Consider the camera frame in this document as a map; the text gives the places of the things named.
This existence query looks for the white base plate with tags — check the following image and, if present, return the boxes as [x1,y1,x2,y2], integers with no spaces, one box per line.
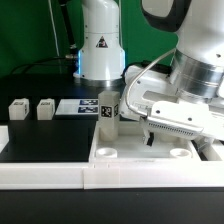
[56,99,98,115]

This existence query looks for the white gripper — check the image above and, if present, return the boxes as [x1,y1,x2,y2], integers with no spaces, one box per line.
[140,101,224,153]

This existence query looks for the white square tabletop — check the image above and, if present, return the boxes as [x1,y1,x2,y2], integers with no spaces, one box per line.
[89,121,200,163]

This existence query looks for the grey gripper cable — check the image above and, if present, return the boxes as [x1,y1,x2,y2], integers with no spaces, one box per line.
[125,48,177,118]

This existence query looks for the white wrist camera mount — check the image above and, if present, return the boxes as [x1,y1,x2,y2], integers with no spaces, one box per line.
[120,65,177,121]

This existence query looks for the black cable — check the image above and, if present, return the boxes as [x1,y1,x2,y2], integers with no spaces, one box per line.
[9,0,81,76]

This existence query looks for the white U-shaped obstacle fence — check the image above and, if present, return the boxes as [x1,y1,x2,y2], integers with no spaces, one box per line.
[0,124,224,191]

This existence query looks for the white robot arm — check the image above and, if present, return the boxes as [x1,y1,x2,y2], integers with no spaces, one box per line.
[74,0,224,152]

